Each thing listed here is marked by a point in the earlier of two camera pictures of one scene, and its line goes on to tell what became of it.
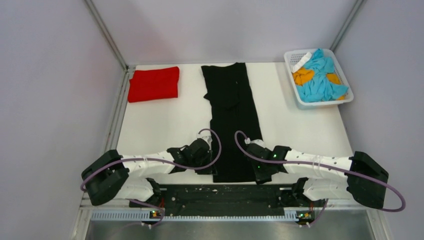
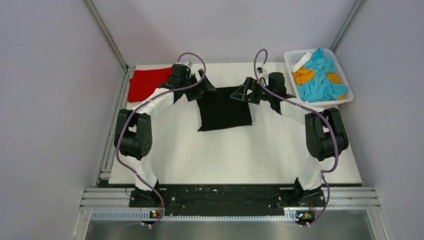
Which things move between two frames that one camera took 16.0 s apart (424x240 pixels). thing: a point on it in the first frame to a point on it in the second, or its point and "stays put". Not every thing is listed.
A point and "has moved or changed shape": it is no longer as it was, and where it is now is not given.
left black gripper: (209, 170) to (195, 95)
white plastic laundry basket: (294, 57) stays put
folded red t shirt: (153, 84) stays put
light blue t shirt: (319, 89) stays put
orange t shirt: (302, 75) stays put
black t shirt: (233, 111) has moved or changed shape
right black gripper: (260, 176) to (250, 84)
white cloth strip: (302, 62) stays put
